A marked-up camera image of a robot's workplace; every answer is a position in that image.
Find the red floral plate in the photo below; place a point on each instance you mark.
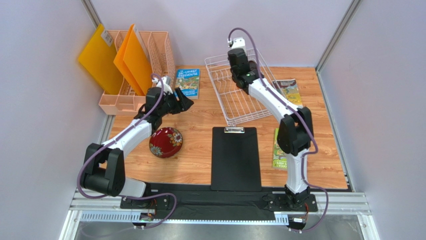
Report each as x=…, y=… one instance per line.
x=166, y=142

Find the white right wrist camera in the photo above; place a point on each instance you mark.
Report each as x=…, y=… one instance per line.
x=237, y=43

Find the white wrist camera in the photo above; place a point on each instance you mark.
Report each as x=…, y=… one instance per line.
x=237, y=43
x=164, y=84

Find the green treehouse book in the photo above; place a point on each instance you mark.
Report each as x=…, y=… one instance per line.
x=279, y=160

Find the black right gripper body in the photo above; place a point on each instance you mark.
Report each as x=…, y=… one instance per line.
x=235, y=56

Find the aluminium frame rail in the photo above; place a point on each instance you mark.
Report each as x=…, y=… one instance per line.
x=118, y=209

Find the yellow plastic folder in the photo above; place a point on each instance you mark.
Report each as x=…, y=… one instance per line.
x=98, y=57

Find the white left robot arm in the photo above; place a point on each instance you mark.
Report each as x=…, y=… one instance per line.
x=103, y=170

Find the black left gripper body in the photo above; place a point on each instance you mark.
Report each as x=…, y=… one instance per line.
x=171, y=105

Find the yellow treehouse book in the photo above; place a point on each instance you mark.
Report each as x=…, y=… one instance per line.
x=289, y=89

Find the white wire dish rack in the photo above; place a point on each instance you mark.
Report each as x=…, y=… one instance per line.
x=237, y=107

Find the orange plastic folder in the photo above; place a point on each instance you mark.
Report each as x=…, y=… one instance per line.
x=132, y=62

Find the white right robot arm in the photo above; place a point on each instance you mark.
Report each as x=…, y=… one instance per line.
x=295, y=132

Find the blue treehouse book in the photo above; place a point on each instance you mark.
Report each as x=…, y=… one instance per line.
x=188, y=81

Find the black base mat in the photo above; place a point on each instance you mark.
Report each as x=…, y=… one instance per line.
x=200, y=202

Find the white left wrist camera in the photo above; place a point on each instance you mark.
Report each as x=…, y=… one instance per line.
x=164, y=84

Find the black clipboard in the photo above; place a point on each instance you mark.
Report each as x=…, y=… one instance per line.
x=235, y=160

